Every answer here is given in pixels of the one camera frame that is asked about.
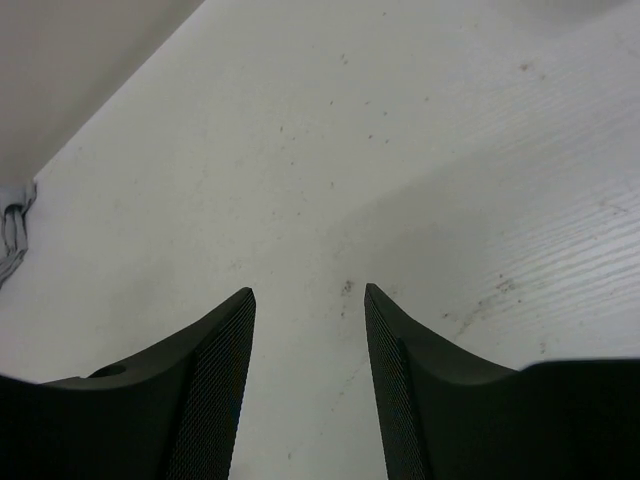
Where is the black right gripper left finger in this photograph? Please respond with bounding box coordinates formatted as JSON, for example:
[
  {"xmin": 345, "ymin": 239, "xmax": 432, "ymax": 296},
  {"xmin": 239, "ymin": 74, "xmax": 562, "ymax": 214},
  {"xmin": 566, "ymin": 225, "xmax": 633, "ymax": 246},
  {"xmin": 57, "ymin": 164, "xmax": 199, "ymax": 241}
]
[{"xmin": 1, "ymin": 288, "xmax": 256, "ymax": 479}]

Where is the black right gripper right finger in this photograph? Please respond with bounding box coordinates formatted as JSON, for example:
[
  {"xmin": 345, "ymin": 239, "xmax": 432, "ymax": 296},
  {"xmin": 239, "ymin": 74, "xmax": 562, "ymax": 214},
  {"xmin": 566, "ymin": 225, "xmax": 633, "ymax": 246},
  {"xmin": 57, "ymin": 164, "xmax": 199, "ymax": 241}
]
[{"xmin": 364, "ymin": 284, "xmax": 639, "ymax": 479}]

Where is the folded grey tank top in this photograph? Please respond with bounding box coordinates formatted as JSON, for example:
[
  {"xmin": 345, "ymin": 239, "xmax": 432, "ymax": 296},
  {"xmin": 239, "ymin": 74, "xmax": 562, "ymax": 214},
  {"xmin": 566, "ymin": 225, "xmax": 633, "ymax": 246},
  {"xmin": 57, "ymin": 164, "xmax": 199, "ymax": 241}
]
[{"xmin": 1, "ymin": 180, "xmax": 37, "ymax": 285}]

